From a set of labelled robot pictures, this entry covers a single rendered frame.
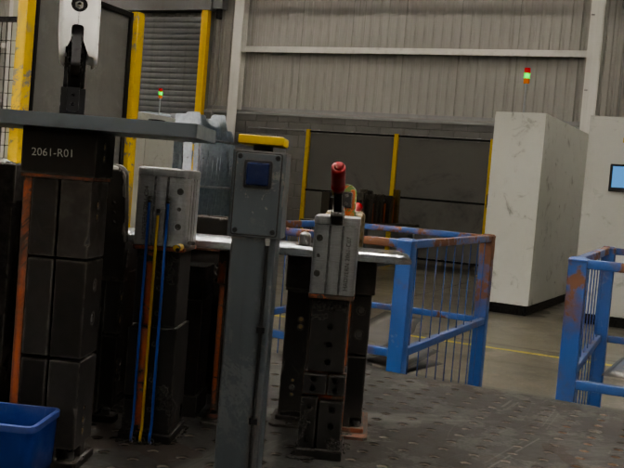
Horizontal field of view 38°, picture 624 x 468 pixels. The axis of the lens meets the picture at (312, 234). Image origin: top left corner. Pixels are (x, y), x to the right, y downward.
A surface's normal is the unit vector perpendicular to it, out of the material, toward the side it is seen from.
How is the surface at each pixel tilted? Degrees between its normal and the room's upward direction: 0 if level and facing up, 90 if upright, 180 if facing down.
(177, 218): 90
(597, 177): 90
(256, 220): 90
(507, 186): 90
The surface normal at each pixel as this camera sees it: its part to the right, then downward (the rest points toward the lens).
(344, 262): -0.07, 0.04
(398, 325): -0.43, 0.01
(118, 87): 0.93, 0.10
